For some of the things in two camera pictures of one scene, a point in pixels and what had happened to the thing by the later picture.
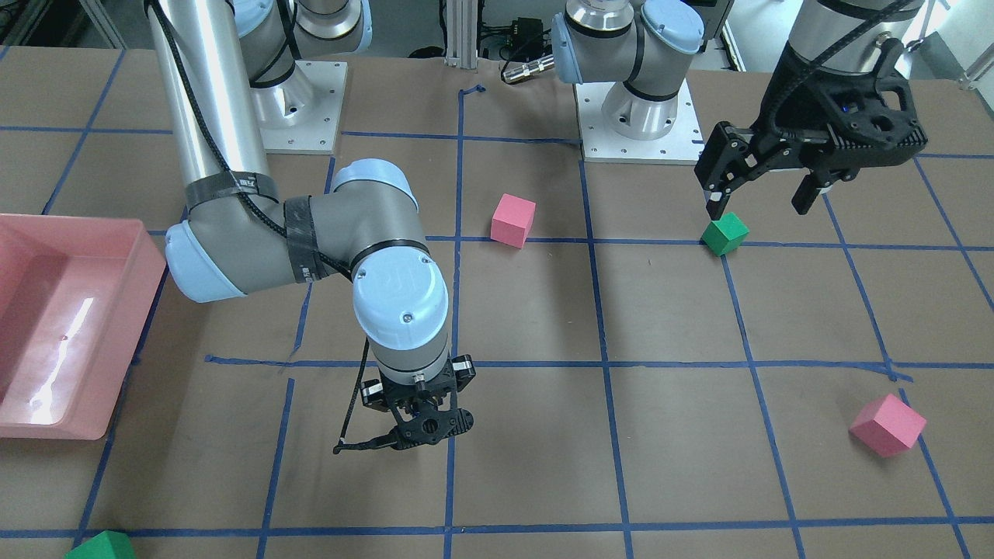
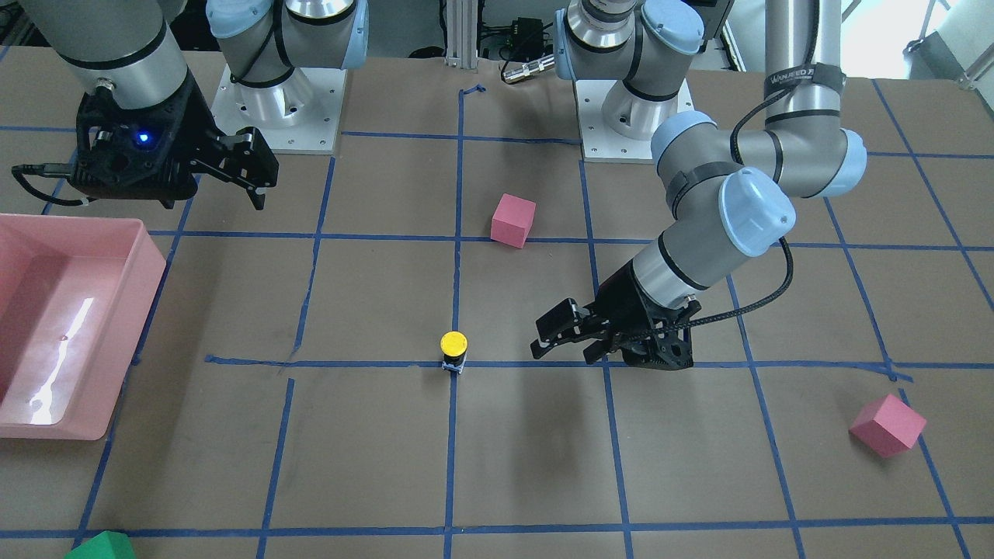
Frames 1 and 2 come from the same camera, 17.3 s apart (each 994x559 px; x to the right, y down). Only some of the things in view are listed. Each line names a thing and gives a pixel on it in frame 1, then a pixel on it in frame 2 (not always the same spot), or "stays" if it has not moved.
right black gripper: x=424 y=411 to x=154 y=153
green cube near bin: x=104 y=545 stays
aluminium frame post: x=461 y=33 stays
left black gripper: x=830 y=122 to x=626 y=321
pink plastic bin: x=75 y=294 stays
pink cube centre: x=512 y=220 stays
